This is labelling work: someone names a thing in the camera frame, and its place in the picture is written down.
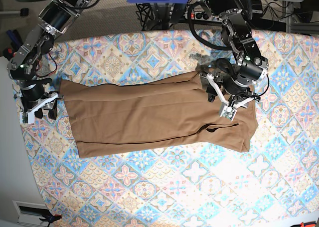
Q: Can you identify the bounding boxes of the white power strip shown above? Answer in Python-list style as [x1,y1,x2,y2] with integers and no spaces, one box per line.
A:
[191,11,215,21]

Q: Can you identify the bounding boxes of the patterned tablecloth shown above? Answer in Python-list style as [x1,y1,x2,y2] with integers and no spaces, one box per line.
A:
[21,31,319,227]

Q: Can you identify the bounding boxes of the blue handled clamp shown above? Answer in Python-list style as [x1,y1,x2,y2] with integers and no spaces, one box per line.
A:
[6,29,23,51]

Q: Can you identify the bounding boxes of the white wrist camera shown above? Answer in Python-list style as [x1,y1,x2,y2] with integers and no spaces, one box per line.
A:
[19,92,62,124]
[200,71,261,121]

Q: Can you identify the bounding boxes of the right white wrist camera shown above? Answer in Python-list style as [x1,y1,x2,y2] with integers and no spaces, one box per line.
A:
[19,92,62,124]

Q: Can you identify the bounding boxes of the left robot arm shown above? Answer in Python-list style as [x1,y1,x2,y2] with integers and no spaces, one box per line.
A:
[187,0,269,107]

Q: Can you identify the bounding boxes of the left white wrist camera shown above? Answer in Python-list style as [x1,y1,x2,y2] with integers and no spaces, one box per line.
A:
[200,71,261,121]

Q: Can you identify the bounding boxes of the white floor vent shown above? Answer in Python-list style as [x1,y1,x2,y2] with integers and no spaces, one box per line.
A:
[12,201,49,227]

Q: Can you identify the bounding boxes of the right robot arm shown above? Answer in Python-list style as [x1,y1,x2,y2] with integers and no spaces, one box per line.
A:
[7,0,93,124]

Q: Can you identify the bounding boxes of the red black clamp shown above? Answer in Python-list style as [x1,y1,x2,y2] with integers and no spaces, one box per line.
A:
[6,48,15,60]

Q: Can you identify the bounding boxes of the orange black clamp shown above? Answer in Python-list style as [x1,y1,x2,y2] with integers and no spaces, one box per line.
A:
[39,214,62,224]

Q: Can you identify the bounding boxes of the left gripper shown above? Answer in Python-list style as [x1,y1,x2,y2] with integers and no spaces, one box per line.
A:
[206,58,267,102]

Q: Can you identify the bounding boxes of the brown t-shirt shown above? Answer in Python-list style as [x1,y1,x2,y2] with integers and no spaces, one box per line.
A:
[60,71,258,158]

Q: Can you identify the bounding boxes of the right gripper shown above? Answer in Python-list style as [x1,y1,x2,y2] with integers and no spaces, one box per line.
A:
[17,78,57,119]

